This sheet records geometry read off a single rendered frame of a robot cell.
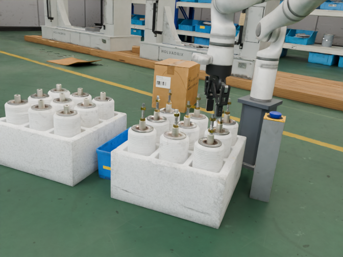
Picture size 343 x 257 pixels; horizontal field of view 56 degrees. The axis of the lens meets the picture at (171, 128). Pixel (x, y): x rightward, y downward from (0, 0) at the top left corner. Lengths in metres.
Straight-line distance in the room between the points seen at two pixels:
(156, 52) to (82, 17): 4.92
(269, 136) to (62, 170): 0.75
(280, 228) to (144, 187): 0.46
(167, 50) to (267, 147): 2.57
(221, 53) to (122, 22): 3.51
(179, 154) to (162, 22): 2.90
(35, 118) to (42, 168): 0.19
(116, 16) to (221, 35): 3.44
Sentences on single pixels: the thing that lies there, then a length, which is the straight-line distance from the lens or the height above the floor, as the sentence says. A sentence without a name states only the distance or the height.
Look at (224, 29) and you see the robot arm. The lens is 0.91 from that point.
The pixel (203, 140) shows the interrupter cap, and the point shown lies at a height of 0.25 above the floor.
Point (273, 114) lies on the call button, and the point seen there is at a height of 0.33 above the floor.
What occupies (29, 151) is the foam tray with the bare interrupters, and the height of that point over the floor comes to 0.10.
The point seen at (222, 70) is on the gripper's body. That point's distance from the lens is 0.92.
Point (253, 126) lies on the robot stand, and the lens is 1.40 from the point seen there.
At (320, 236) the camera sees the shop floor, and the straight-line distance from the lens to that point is 1.16.
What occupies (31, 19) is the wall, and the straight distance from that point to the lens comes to 7.75.
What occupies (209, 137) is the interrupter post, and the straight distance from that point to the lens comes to 1.00.
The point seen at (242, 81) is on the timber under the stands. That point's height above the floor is 0.06.
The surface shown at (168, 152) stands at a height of 0.21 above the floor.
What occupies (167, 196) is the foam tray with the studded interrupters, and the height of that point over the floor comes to 0.07.
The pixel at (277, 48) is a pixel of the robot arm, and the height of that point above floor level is 0.52.
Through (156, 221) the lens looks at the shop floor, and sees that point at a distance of 1.07.
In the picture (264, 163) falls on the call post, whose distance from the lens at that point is 1.18.
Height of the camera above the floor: 0.64
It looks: 20 degrees down
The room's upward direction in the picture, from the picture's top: 4 degrees clockwise
